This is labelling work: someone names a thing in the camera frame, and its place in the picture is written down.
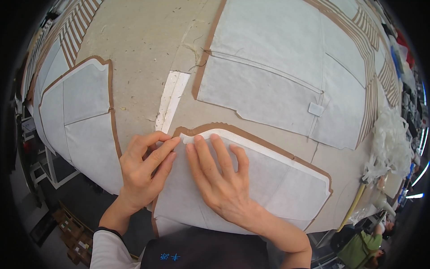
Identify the person's left hand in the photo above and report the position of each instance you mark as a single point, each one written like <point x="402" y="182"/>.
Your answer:
<point x="137" y="175"/>

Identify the person's right hand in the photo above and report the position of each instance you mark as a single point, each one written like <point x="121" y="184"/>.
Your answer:
<point x="225" y="188"/>

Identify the white fabric piece with tape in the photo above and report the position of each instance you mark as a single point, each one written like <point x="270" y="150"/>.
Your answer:
<point x="285" y="191"/>

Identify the brown paper pattern with curve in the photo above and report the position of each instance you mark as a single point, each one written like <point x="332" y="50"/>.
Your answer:
<point x="215" y="125"/>

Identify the person's body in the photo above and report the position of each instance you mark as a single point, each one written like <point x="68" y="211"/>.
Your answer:
<point x="201" y="250"/>

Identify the white fabric panel with notch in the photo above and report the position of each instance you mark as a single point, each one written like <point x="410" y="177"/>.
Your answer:
<point x="84" y="121"/>

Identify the white foam strip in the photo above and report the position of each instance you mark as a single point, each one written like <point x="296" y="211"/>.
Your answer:
<point x="171" y="101"/>

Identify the heap of cardboard boxes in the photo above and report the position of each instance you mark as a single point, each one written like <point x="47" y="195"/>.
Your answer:
<point x="75" y="235"/>

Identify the small white fabric tab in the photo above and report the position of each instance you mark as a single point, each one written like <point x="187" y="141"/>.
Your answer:
<point x="316" y="109"/>

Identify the large white fabric panel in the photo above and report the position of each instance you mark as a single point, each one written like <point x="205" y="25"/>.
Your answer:
<point x="268" y="67"/>

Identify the long brown paper pattern strip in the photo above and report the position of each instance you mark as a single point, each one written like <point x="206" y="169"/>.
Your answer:
<point x="205" y="50"/>

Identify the stack of striped pattern pieces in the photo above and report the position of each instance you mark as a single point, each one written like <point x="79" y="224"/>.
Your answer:
<point x="369" y="50"/>
<point x="72" y="33"/>

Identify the heap of white plastic strips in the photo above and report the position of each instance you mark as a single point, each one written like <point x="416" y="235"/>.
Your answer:
<point x="389" y="144"/>

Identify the heap of clothes and clutter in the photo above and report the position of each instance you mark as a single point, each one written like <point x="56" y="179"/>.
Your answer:
<point x="408" y="67"/>

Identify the white metal frame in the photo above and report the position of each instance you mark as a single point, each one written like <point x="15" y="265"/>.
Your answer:
<point x="50" y="168"/>

